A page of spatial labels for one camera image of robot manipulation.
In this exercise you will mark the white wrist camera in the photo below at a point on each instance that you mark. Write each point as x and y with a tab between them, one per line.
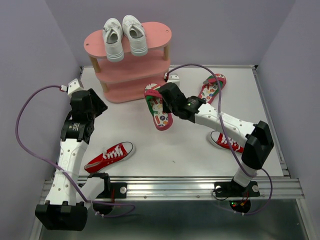
74	86
173	78

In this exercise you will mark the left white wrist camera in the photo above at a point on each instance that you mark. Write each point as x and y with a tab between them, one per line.
74	86

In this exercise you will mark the white sneaker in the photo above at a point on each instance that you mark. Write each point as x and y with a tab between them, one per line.
112	35
135	32

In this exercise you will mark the pink patterned flip-flop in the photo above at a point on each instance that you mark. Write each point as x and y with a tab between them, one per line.
162	120
210	89

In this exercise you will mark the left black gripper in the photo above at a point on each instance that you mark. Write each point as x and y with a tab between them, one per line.
100	105

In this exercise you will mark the aluminium front rail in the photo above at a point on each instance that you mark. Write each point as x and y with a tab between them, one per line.
194	188

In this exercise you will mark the red canvas sneaker left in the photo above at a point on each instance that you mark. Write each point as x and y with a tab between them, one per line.
117	153

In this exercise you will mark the red canvas sneaker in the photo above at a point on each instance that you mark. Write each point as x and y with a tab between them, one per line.
219	140
117	153

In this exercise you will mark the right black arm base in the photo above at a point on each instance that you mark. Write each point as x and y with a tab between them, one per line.
239	196

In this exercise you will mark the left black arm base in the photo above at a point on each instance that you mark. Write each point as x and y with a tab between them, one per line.
103	188

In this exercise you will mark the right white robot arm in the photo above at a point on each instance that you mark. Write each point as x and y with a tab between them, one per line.
255	138

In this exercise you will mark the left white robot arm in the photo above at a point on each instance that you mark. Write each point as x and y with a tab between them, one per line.
65	205

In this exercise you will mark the pink three-tier shoe shelf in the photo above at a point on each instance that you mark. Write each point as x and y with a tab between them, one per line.
125	80

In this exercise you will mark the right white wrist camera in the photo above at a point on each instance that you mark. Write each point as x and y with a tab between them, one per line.
173	78

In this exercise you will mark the red canvas sneaker right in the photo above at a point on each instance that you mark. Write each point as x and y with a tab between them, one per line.
219	140

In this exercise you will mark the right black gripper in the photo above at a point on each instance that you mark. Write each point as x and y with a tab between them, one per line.
166	108

